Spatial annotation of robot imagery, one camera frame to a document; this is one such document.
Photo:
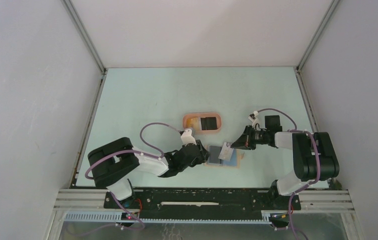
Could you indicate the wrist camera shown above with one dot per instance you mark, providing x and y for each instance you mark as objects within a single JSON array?
[
  {"x": 255, "y": 122},
  {"x": 187, "y": 137}
]

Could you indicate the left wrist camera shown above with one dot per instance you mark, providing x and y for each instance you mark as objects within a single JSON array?
[{"x": 187, "y": 137}]

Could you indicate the grey card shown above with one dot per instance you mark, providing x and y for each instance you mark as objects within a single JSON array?
[{"x": 214, "y": 152}]

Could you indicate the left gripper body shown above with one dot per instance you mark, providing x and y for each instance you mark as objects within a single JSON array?
[{"x": 200, "y": 158}]

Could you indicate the pink plastic tray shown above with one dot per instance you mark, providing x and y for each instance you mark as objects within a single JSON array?
[{"x": 211, "y": 122}]

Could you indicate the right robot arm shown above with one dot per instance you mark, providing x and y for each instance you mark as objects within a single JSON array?
[{"x": 313, "y": 155}]

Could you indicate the white VIP card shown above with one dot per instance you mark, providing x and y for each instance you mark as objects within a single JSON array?
[{"x": 226, "y": 152}]

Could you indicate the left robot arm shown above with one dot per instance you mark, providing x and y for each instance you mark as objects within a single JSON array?
[{"x": 110, "y": 165}]

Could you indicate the white cable duct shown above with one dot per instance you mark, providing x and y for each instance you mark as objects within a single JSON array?
[{"x": 120, "y": 217}]

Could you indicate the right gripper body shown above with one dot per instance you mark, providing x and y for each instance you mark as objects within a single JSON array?
[{"x": 258, "y": 137}]

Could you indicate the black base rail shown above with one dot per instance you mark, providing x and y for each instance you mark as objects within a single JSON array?
[{"x": 209, "y": 203}]

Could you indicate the yellow card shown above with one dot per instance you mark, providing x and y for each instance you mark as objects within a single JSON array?
[{"x": 194, "y": 122}]

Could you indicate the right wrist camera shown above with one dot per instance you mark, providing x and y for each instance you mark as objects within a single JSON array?
[{"x": 255, "y": 122}]

